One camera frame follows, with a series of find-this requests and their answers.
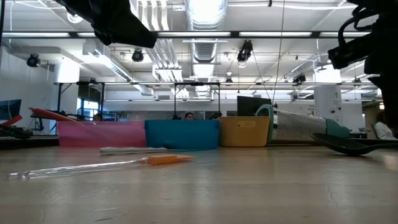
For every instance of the black slotted serving spoon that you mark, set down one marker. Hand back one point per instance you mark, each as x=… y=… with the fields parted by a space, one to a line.
x=342 y=144

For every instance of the teal plastic bin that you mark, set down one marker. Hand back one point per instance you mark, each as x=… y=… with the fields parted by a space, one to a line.
x=183 y=133

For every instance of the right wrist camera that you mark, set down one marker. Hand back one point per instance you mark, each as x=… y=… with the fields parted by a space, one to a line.
x=348 y=53

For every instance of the blue screen monitor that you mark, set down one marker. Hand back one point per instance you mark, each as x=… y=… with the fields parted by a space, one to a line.
x=11 y=109

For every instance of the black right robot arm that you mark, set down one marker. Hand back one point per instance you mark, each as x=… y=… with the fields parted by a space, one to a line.
x=379 y=7

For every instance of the pink plastic bin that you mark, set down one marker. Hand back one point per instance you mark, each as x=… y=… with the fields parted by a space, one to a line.
x=102 y=133

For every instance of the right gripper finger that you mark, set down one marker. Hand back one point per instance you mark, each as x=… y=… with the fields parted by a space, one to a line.
x=390 y=99

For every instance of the black ceiling spotlight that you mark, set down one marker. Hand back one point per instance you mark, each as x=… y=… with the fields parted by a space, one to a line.
x=33 y=60
x=137 y=56
x=299 y=79

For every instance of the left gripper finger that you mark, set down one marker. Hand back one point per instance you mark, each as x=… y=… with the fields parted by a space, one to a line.
x=118 y=21

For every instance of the person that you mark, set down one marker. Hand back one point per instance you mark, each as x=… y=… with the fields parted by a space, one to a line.
x=384 y=130
x=189 y=116
x=215 y=115
x=97 y=117

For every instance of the black beam with light strips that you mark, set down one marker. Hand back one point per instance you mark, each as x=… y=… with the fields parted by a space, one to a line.
x=234 y=34

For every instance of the black overhead camera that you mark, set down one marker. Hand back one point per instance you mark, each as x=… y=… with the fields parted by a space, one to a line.
x=245 y=49

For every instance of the red background object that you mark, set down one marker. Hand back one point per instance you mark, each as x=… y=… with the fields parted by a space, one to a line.
x=11 y=121

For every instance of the black background rig frame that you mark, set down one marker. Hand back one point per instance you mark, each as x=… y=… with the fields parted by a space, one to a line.
x=197 y=83

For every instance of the red spoon metal shaft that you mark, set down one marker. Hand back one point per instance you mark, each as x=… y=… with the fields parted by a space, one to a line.
x=49 y=114

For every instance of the black monitor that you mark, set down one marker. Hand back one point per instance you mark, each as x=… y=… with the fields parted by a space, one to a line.
x=248 y=105

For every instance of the orange plastic bin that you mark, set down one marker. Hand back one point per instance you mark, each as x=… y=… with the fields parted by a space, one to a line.
x=244 y=132

